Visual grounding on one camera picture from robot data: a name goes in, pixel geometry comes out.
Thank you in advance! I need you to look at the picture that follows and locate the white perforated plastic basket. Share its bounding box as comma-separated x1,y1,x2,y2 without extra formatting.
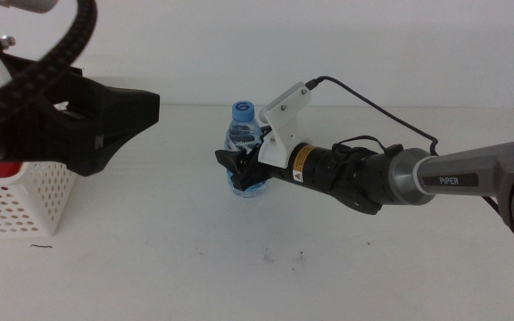
0,160,79,236

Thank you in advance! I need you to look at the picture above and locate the black right camera cable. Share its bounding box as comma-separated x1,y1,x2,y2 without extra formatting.
304,75,514,277

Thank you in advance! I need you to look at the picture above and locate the clear water bottle blue cap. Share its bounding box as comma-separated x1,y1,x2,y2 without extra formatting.
224,100,270,199

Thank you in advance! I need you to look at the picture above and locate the black braided left camera cable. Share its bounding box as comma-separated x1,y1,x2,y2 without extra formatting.
0,0,100,135

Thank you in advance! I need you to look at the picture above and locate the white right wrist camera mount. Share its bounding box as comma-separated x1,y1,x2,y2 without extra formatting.
258,81,312,169

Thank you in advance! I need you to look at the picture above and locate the thin black right gripper wire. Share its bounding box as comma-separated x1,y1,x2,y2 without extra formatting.
331,135,404,157

